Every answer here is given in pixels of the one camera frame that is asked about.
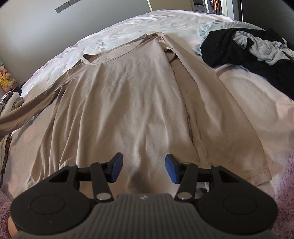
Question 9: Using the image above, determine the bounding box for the stack of plush toys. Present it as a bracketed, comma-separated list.
[0, 58, 17, 89]

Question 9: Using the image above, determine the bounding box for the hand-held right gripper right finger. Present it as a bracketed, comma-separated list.
[165, 154, 239, 203]

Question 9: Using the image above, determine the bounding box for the dark floral folded cloth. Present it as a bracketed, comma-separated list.
[0, 93, 11, 120]

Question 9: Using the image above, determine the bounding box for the beige long-sleeve shirt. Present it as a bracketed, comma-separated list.
[0, 32, 273, 198]

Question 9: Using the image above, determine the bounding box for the white folded cloth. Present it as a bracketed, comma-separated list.
[5, 91, 23, 113]

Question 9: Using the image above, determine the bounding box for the grey-blue ribbed garment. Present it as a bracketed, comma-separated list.
[192, 19, 294, 66]

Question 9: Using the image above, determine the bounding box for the bed with pink-dotted sheet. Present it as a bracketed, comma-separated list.
[0, 9, 294, 230]

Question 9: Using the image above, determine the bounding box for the grey wall switch panel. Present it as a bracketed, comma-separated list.
[55, 0, 80, 11]

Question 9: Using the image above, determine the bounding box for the black garment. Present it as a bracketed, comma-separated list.
[201, 28, 294, 99]

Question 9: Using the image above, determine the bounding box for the black sliding wardrobe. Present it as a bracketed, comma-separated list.
[239, 0, 294, 26]

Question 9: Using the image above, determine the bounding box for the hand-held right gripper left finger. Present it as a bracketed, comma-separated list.
[48, 152, 124, 203]

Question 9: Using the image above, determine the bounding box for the purple fluffy blanket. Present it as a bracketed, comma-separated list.
[0, 152, 294, 239]

